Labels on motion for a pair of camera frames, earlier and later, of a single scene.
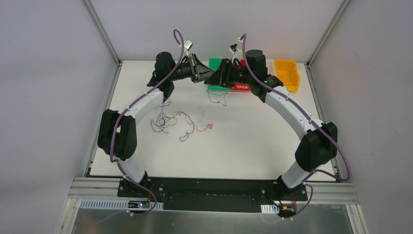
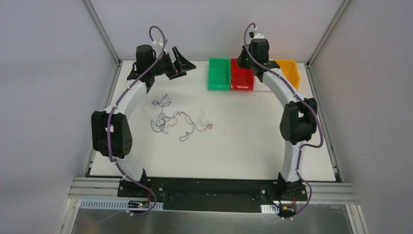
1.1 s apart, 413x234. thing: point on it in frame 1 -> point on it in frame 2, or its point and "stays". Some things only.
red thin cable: (210, 126) stays
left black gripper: (196, 68) -> (176, 67)
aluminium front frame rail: (111, 187) stays
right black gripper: (227, 72) -> (243, 60)
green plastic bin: (215, 64) stays
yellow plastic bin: (287, 72) stays
